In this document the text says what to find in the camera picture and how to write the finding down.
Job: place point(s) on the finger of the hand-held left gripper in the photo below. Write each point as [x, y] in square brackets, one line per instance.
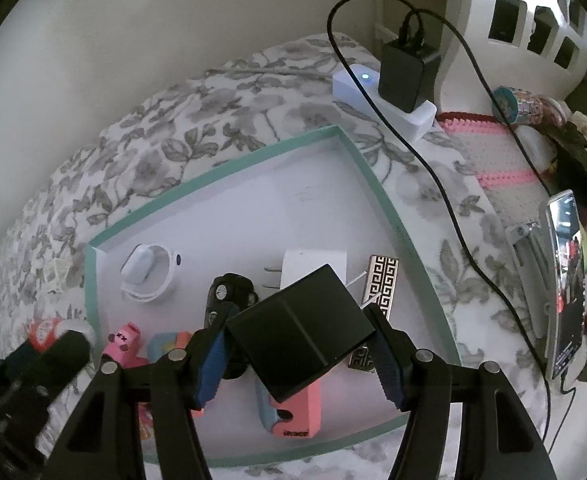
[65, 355]
[17, 361]

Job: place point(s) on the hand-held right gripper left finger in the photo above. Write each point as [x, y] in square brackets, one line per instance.
[211, 365]

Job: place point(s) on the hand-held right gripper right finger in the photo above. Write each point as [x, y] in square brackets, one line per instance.
[388, 365]

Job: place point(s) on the small red toy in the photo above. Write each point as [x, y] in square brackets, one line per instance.
[43, 332]

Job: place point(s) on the light blue eraser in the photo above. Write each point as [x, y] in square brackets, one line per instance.
[166, 344]

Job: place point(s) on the pink face-print block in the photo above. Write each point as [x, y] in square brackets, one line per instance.
[123, 345]

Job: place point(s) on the black toy car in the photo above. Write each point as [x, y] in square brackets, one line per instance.
[228, 292]

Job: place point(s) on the key-pattern metal lighter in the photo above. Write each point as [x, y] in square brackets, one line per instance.
[381, 285]

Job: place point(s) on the black charger cube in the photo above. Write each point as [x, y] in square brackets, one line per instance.
[298, 340]

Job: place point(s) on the salmon and teal case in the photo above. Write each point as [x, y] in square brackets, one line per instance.
[298, 412]

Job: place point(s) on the white plug charger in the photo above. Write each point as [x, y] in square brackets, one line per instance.
[313, 265]

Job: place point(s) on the teal shallow cardboard box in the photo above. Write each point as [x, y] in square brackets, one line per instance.
[273, 200]

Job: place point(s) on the smartphone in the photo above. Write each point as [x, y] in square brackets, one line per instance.
[566, 285]

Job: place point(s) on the pink and white crochet mat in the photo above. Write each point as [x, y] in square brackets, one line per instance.
[493, 157]

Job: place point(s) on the dark plush toy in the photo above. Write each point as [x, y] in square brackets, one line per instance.
[581, 170]

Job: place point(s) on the white power strip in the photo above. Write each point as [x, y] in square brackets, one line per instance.
[353, 85]

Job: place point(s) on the black power adapter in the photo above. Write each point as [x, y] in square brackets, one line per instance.
[406, 77]

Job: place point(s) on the white plastic laundry basket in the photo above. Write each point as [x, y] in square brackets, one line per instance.
[473, 25]

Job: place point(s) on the white wooden frame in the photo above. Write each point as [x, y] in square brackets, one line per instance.
[388, 0]

